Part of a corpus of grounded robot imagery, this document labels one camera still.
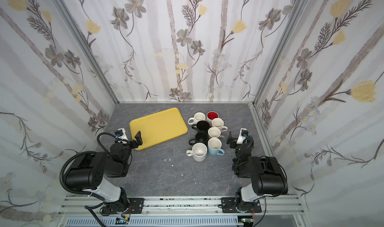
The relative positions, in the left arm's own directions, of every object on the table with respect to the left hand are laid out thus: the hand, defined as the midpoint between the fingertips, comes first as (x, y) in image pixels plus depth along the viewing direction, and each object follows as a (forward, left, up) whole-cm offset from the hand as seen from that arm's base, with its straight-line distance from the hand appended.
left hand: (129, 128), depth 89 cm
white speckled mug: (+14, -43, -6) cm, 45 cm away
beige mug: (-12, -43, -10) cm, 45 cm away
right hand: (-4, -65, +2) cm, 65 cm away
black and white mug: (+4, -45, -4) cm, 45 cm away
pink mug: (+7, -57, -5) cm, 58 cm away
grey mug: (-1, -53, -4) cm, 53 cm away
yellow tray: (+8, -15, -12) cm, 21 cm away
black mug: (-4, -44, -5) cm, 44 cm away
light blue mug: (-10, -52, -7) cm, 53 cm away
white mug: (+13, -52, -4) cm, 53 cm away
